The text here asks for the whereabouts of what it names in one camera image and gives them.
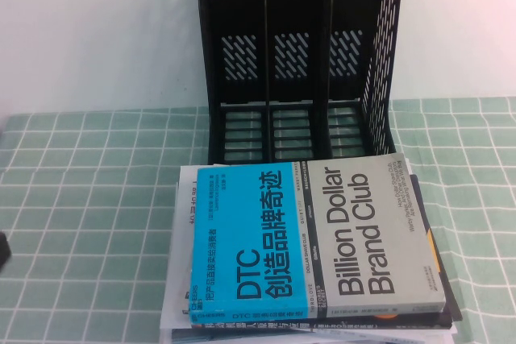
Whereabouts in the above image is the blue grey DTC book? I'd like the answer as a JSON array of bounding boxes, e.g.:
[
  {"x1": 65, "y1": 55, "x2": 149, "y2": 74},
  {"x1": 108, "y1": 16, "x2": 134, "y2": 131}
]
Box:
[{"x1": 185, "y1": 152, "x2": 448, "y2": 327}]

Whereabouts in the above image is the black orange robotics book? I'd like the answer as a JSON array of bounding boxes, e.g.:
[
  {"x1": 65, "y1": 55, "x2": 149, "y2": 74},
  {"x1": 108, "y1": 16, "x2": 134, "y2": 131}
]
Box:
[{"x1": 193, "y1": 173, "x2": 464, "y2": 332}]

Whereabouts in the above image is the green checked tablecloth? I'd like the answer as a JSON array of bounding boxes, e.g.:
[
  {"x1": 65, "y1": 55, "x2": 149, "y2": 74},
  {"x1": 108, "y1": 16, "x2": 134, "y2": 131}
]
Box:
[{"x1": 0, "y1": 96, "x2": 516, "y2": 344}]

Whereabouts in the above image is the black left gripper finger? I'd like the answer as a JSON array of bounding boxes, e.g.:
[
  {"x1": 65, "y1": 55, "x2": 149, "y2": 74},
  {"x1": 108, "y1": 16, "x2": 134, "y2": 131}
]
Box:
[{"x1": 0, "y1": 230, "x2": 12, "y2": 268}]

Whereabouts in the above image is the white cover book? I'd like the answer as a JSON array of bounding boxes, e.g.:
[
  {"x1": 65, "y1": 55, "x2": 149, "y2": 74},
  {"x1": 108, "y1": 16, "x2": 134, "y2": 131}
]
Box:
[{"x1": 158, "y1": 155, "x2": 459, "y2": 339}]

